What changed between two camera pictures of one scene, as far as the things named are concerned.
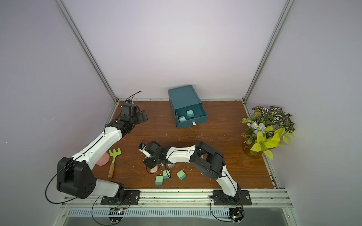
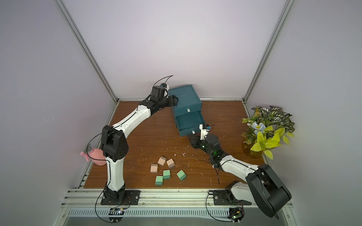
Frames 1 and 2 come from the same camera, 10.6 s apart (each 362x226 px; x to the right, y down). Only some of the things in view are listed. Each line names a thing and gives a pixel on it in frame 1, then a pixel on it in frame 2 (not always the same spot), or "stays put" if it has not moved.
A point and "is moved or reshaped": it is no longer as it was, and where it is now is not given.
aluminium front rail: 176,198 stays put
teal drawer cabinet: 186,108 is moved or reshaped
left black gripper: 141,119 to 172,100
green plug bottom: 159,180 stays put
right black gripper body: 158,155 to 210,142
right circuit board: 236,214 stays put
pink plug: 154,170 stays put
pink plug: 171,165 stays put
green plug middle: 166,174 stays put
